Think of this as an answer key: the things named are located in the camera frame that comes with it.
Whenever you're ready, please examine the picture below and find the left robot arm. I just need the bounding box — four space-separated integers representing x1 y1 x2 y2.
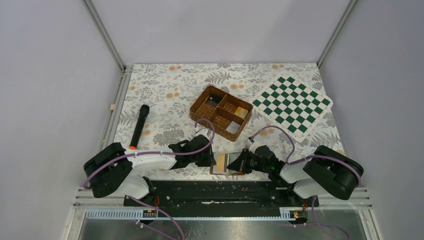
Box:
83 130 215 200

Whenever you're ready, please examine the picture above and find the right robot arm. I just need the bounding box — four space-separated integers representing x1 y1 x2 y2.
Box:
227 144 364 200

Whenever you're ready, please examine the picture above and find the grey card in basket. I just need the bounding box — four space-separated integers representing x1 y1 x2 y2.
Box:
225 121 241 134

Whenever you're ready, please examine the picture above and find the brown woven divided basket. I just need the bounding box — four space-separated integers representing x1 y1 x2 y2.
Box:
189 85 253 142

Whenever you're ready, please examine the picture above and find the yellow block in basket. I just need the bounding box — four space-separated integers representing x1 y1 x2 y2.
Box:
234 106 249 119

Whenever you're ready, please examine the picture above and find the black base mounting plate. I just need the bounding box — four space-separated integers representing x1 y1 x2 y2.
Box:
140 180 319 218

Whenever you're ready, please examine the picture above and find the floral patterned table mat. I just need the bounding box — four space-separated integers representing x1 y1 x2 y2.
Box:
113 63 345 161

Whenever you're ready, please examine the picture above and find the black item in basket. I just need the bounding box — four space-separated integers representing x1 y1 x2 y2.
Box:
205 94 223 107

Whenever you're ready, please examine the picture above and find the green white chessboard mat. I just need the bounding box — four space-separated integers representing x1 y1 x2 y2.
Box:
251 74 334 143

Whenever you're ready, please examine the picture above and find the black microphone orange end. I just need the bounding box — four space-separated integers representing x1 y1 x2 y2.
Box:
129 104 150 150

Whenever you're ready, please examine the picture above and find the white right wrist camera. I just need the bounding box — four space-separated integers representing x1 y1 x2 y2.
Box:
248 141 263 153

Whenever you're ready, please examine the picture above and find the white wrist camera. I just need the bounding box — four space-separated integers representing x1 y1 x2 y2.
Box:
195 129 210 140
248 141 263 153

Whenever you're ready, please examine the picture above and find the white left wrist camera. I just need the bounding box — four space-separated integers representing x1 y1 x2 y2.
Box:
195 129 210 140

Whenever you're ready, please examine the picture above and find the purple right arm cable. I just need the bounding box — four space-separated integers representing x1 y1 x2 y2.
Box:
247 125 363 240

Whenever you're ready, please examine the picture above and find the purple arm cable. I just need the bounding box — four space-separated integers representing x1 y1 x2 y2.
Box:
82 118 216 240
247 125 363 240

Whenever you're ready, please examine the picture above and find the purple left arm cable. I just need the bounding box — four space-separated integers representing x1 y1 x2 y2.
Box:
82 118 216 240

